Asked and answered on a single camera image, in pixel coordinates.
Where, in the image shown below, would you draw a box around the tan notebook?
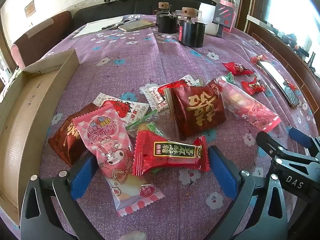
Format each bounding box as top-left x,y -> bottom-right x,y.
117,19 -> 157,32

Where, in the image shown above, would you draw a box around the black pink phone stand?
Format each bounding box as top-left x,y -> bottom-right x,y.
212,4 -> 237,37

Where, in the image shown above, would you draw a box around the pink checked snack packet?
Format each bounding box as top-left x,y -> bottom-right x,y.
72,104 -> 137,185

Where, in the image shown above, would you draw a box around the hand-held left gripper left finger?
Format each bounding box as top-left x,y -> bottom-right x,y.
20,151 -> 106,240

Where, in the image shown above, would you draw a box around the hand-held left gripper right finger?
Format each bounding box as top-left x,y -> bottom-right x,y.
207,146 -> 298,240

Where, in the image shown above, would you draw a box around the white cup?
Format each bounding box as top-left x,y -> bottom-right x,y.
199,2 -> 218,35

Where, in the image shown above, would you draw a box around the small red candy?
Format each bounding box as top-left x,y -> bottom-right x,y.
222,61 -> 254,76
241,76 -> 266,95

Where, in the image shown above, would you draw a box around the dark red gold-print packet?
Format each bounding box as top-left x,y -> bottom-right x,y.
165,79 -> 227,140

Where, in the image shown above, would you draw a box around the white red-print snack packet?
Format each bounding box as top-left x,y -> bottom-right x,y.
93,93 -> 150,128
139,74 -> 200,112

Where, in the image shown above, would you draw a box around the green clear snack packet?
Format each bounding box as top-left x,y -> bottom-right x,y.
125,109 -> 167,138
200,73 -> 237,85

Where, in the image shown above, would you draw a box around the cardboard box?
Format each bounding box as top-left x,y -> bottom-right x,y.
0,49 -> 80,228

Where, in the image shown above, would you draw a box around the brown-red snack packet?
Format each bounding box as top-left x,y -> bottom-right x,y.
47,104 -> 100,167

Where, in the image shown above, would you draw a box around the brown wooden furniture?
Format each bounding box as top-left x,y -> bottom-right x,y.
246,15 -> 320,93

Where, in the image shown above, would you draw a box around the purple floral tablecloth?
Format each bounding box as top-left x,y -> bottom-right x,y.
0,14 -> 320,240

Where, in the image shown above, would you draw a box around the brown upholstered chair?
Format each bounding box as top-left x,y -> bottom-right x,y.
11,10 -> 73,70

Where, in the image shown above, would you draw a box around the black sofa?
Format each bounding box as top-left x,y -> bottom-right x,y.
71,0 -> 218,33

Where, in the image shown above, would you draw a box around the red black-label candy packet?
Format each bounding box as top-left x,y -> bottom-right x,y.
132,124 -> 210,176

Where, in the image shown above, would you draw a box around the white paper sheet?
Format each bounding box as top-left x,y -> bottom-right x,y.
72,16 -> 125,39

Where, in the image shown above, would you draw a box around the small wall label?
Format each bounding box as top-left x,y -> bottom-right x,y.
24,1 -> 36,18

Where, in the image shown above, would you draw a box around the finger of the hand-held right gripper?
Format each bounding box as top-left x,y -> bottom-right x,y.
256,131 -> 316,163
289,127 -> 320,157

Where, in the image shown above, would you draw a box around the black smartphone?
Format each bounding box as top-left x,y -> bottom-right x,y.
255,60 -> 300,107

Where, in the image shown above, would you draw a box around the black pen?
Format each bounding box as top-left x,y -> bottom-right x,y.
101,19 -> 135,30

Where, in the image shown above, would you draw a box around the black canister with wooden stopper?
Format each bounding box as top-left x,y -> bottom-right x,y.
178,7 -> 207,48
156,2 -> 179,34

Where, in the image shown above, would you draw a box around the clear pink cartoon packet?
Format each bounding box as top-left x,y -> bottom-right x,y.
217,77 -> 280,133
104,172 -> 166,217

